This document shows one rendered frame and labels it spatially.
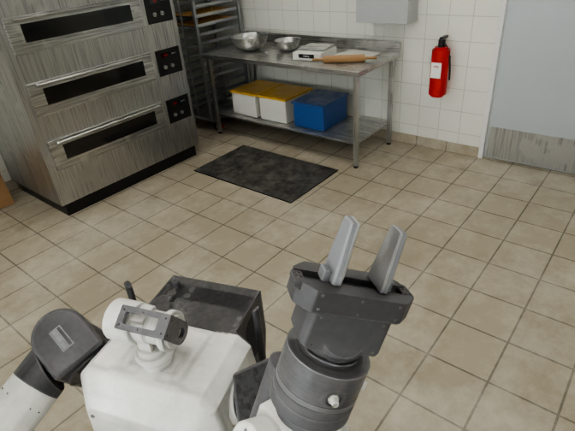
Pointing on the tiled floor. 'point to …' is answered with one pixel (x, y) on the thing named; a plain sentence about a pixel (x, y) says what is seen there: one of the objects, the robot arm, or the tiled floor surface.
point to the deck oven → (91, 97)
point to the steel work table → (272, 57)
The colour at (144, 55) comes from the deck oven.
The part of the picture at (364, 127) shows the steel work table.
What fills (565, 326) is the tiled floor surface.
